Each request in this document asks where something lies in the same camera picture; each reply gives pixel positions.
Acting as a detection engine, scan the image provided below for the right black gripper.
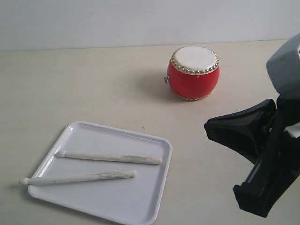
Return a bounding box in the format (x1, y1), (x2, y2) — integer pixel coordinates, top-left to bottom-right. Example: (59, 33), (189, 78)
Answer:
(204, 93), (300, 218)

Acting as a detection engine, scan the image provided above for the white wooden drumstick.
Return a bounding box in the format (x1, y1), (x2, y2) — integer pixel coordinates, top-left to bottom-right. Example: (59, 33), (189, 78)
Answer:
(18, 170), (136, 186)
(55, 151), (162, 165)

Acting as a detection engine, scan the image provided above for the small red drum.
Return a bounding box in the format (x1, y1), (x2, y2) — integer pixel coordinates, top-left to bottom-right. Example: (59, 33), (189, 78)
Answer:
(164, 46), (220, 101)

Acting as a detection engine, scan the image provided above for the white plastic tray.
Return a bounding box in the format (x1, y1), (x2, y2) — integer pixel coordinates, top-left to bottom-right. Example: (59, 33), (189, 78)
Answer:
(23, 121), (173, 225)

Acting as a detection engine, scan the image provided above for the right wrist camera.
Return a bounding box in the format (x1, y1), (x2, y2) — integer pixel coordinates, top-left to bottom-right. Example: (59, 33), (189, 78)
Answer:
(266, 34), (300, 94)

